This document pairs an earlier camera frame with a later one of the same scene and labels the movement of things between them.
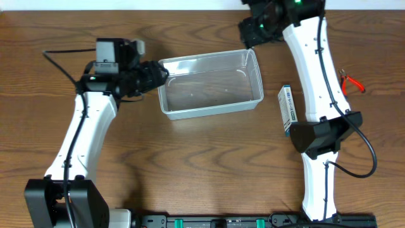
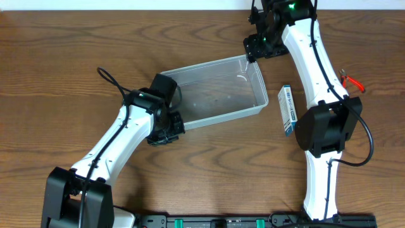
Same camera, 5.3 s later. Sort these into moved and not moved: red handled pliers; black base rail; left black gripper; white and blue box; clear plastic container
Moved: left black gripper; clear plastic container
Not moved: black base rail; red handled pliers; white and blue box
